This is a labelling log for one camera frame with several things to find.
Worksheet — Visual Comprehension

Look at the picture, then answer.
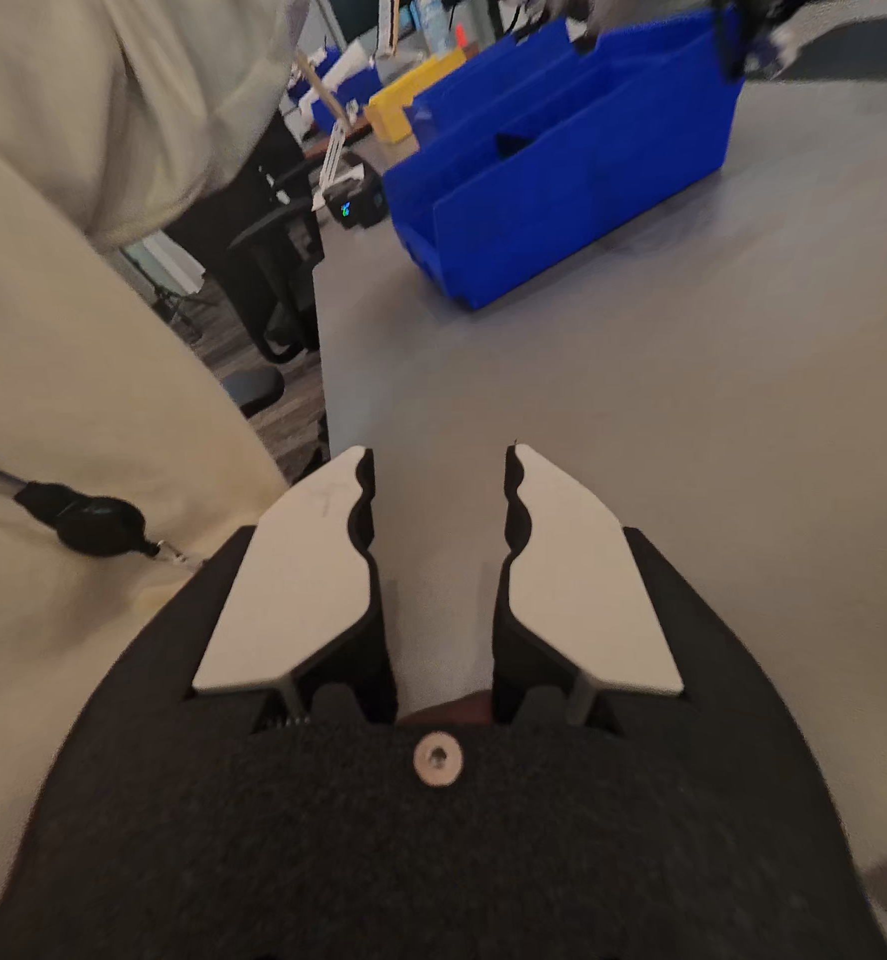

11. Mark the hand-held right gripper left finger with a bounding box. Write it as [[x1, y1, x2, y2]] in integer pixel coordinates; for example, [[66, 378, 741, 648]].
[[190, 445, 399, 725]]

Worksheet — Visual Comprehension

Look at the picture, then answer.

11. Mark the black device green light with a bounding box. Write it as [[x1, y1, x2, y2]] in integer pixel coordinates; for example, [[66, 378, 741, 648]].
[[322, 159, 389, 231]]

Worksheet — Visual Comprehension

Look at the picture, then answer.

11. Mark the grey desk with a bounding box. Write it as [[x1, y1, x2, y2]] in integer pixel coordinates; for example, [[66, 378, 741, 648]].
[[312, 15, 887, 909]]

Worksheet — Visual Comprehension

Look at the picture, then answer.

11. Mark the yellow storage bin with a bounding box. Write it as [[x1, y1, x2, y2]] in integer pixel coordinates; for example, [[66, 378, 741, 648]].
[[364, 48, 469, 144]]

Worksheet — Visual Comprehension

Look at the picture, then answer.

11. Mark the black badge reel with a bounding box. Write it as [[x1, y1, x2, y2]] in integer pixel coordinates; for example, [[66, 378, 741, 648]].
[[0, 442, 205, 571]]

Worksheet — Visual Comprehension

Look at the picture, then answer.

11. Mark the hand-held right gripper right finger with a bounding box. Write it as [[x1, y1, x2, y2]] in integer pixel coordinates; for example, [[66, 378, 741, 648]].
[[490, 443, 688, 727]]

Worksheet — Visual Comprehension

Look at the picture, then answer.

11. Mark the black braided green-plug cable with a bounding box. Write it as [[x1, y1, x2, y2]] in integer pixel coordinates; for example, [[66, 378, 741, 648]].
[[713, 0, 763, 82]]

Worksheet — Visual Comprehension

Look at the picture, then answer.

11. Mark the person's cream sweater torso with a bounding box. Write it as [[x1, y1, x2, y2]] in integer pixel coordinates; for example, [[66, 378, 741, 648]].
[[0, 123, 289, 924]]

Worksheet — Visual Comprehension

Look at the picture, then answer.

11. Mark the black round stool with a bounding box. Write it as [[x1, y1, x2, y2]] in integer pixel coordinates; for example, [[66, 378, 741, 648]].
[[222, 365, 287, 419]]

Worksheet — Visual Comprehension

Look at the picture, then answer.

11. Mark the blue storage bin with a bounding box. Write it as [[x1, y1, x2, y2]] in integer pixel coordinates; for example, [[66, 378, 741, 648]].
[[310, 45, 382, 135], [382, 7, 746, 312]]

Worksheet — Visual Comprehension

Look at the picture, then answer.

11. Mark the black armrest chair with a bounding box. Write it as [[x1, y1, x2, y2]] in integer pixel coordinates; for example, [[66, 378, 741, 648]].
[[166, 112, 326, 365]]

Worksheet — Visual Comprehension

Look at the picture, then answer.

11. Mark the person's left forearm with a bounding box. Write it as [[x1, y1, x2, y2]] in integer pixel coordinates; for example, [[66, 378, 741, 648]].
[[0, 0, 311, 252]]

